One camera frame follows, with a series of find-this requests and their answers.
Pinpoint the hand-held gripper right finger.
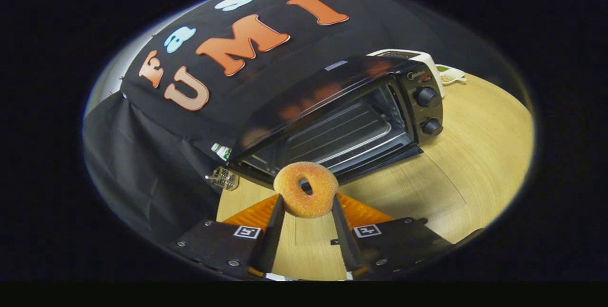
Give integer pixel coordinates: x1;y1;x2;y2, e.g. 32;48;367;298
331;192;485;281

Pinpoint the black toaster oven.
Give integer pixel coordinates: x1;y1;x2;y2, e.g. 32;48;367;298
227;56;445;189

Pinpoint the white pop-up toaster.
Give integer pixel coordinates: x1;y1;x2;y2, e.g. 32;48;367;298
366;49;446;99

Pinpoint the sugared donut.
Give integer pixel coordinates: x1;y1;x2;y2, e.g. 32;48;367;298
273;161;340;219

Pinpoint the small white dish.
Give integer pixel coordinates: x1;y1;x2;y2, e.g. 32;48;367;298
436;64;467;86

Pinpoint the metal wire basket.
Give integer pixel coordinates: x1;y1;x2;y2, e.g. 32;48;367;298
205;166;240;192

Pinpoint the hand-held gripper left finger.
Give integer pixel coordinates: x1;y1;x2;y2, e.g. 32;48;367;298
166;193;286;280

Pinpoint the white drink bottle green label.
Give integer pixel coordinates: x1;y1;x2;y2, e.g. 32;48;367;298
211;143;234;162

